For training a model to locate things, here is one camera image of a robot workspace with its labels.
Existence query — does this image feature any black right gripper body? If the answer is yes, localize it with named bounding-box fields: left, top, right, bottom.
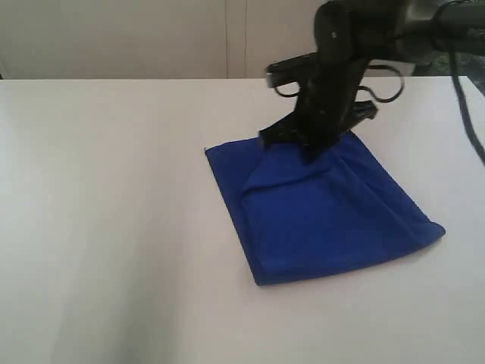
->
left=294, top=1, right=377, bottom=152

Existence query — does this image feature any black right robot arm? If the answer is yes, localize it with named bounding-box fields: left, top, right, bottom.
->
left=259, top=1, right=484, bottom=157

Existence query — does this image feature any blue towel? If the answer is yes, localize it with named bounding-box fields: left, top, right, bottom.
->
left=205, top=133, right=446, bottom=286

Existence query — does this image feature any black cable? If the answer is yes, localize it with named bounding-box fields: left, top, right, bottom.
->
left=446, top=37, right=485, bottom=168

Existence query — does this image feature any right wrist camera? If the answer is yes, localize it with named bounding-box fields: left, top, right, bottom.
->
left=266, top=52, right=318, bottom=98

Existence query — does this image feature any window with dark frame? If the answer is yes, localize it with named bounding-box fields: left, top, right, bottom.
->
left=412, top=53, right=485, bottom=94

